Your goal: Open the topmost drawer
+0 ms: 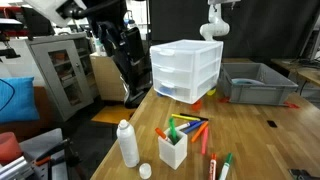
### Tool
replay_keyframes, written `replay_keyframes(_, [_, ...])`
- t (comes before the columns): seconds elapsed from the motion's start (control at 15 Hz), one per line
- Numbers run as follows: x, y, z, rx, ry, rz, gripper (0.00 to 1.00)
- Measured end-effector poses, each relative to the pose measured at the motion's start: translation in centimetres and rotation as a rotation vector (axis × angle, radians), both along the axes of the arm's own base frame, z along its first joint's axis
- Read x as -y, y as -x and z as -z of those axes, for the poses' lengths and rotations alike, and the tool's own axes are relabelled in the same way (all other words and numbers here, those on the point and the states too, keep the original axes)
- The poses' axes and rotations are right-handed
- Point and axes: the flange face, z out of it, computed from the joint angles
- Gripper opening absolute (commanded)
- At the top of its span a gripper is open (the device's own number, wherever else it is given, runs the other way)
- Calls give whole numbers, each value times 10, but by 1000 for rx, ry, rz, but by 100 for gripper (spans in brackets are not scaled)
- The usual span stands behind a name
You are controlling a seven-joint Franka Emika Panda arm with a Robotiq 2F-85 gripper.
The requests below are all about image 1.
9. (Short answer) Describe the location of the white spray bottle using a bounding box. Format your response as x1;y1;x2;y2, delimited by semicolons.
116;119;140;168

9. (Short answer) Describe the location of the white square pen holder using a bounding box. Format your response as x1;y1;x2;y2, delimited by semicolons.
158;131;188;170

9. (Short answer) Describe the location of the red expo marker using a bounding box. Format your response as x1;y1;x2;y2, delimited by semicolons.
209;153;217;180

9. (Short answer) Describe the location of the small black tape patch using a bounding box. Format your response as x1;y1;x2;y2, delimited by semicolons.
267;120;277;128

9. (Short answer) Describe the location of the grey plastic crate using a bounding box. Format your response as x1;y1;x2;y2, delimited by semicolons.
218;63;298;106

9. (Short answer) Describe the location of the orange marker in holder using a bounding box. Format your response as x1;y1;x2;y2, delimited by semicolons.
155;128;173;144

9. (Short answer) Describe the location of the yellow marker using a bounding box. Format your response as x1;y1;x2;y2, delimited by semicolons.
171;114;200;121

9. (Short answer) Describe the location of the black marker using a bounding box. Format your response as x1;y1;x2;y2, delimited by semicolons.
180;113;209;121

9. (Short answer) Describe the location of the green expo marker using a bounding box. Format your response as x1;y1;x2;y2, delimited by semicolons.
218;153;233;180

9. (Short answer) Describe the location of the blue cushion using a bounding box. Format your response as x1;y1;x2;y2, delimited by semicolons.
0;76;39;123

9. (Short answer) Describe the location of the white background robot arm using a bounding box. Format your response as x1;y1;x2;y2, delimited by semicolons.
199;0;241;41

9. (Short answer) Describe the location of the white middle drawer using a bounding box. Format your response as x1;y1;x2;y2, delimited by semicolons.
152;65;195;88

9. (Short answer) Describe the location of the red cup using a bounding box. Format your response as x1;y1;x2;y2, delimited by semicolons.
0;132;22;165

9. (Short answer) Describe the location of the white bottom drawer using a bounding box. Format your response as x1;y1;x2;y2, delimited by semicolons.
153;80;198;104

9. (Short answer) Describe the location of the pink marker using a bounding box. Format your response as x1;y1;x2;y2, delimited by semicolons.
201;127;209;155

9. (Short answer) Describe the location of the white blue marker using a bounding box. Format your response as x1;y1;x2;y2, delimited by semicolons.
175;121;200;131

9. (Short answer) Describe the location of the white main robot arm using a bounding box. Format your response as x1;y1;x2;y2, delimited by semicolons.
23;0;87;27

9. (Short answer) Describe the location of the grey metal cabinet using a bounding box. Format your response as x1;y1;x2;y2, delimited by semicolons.
26;33;99;121

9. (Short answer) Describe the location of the white topmost drawer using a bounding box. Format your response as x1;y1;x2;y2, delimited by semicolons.
150;47;194;71

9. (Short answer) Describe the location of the white plastic drawer unit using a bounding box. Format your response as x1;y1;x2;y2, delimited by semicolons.
150;39;223;101

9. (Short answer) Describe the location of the green marker in holder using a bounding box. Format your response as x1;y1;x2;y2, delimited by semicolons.
169;117;178;145

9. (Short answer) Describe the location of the clear bottle cap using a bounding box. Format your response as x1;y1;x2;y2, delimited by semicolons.
139;163;152;180

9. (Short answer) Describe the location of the orange marker on table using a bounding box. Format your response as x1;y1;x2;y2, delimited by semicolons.
191;121;208;143

